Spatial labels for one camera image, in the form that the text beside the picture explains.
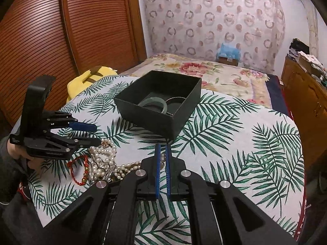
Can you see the thin dark bangle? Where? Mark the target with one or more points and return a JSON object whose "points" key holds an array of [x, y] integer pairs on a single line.
{"points": [[175, 97]]}

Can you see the wooden cabinet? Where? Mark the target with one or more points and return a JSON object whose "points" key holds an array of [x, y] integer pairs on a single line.
{"points": [[301, 99]]}

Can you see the stack of dark clothes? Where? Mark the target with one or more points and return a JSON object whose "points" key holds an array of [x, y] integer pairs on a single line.
{"points": [[299, 46]]}

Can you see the yellow plush toy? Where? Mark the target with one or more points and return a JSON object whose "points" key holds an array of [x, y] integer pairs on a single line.
{"points": [[76, 84]]}

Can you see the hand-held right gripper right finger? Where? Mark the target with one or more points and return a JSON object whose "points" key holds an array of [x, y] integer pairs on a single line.
{"points": [[167, 171]]}

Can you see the leaf print tablecloth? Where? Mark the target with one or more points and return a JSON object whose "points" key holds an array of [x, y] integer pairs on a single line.
{"points": [[230, 145]]}

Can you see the person's left hand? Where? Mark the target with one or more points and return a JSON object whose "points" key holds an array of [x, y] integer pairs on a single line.
{"points": [[15, 151]]}

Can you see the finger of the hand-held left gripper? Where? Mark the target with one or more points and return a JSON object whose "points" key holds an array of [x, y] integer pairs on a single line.
{"points": [[88, 141], [81, 126]]}

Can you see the green jade bangle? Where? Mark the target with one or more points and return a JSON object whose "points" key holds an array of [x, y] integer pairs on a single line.
{"points": [[159, 104]]}

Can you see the circle pattern curtain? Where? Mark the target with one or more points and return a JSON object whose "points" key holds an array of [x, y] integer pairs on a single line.
{"points": [[204, 17]]}

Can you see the dark blue bedsheet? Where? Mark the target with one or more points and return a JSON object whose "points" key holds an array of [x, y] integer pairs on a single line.
{"points": [[276, 91]]}

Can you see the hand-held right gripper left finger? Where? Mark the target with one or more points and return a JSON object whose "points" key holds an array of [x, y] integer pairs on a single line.
{"points": [[157, 163]]}

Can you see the wooden slatted wardrobe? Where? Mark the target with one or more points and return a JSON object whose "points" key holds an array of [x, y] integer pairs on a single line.
{"points": [[89, 30]]}

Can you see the blue plastic bag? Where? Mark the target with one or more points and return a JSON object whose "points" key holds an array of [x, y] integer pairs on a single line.
{"points": [[228, 51]]}

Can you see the small brown cardboard box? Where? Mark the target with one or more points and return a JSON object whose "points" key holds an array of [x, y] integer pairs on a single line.
{"points": [[227, 60]]}

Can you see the white lace curtain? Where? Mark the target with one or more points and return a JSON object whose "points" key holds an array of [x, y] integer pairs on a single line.
{"points": [[313, 30]]}

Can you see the black cardboard box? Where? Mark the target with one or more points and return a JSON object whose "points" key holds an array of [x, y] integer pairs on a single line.
{"points": [[143, 117]]}

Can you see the person's left forearm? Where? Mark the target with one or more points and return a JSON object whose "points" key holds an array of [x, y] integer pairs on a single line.
{"points": [[18, 204]]}

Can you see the floral blanket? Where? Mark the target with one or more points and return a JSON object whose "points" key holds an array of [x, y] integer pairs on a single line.
{"points": [[204, 69]]}

